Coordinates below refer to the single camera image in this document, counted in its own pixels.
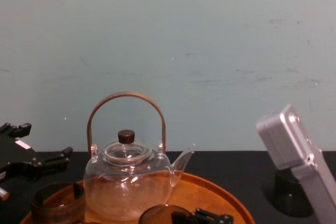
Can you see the glass cup with wooden sleeve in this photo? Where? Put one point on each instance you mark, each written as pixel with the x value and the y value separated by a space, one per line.
pixel 57 208

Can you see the right robot arm camera bracket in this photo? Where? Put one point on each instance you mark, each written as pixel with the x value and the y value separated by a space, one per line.
pixel 286 140

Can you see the round wooden tray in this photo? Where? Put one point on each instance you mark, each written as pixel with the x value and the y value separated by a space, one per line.
pixel 204 195

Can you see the dark smoked glass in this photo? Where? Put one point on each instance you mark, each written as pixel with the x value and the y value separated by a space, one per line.
pixel 283 195

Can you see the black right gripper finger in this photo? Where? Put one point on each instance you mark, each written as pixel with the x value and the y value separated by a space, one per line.
pixel 210 218

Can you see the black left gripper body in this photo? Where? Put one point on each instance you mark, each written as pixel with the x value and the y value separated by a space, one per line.
pixel 13 153

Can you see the black table cloth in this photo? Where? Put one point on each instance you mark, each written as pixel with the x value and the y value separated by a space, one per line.
pixel 236 163

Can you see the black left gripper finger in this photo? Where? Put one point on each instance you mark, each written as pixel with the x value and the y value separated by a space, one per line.
pixel 51 159
pixel 18 130

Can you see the glass lid with wooden knob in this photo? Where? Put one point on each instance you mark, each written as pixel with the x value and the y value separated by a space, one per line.
pixel 126 136

